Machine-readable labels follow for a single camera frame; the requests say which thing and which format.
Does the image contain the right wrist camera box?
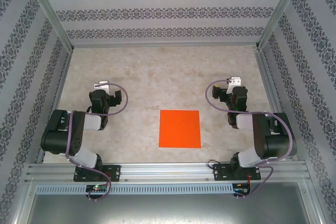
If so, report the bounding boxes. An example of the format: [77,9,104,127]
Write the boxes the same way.
[226,76,243,94]

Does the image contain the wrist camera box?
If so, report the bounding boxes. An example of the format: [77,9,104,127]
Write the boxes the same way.
[93,80,110,91]
[226,76,243,94]

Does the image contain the grey metal sheet panel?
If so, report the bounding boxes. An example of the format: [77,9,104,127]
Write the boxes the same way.
[15,182,323,224]

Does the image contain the circuit board with green light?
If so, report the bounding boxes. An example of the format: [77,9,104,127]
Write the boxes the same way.
[86,185,108,193]

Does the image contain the grey slotted cable duct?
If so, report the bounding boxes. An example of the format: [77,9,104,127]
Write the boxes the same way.
[35,183,234,195]

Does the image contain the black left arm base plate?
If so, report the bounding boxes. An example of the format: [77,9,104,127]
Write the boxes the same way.
[73,165,122,183]

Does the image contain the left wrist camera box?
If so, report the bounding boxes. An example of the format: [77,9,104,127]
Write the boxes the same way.
[93,80,110,91]

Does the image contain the aluminium back rail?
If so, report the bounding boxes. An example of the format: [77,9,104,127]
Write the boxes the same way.
[70,42,260,49]

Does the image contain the aluminium side rail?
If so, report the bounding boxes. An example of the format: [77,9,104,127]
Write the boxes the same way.
[253,47,299,162]
[35,50,74,163]

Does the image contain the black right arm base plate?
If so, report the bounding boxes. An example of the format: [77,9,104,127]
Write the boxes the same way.
[213,163,262,182]

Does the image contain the aluminium mounting rail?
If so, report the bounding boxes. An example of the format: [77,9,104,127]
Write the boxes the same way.
[25,161,313,183]

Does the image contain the aluminium frame post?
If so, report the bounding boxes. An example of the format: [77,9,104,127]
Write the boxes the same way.
[22,0,74,51]
[256,0,307,50]

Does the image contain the orange paper sheet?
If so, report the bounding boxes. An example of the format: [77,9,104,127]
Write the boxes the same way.
[159,110,202,148]

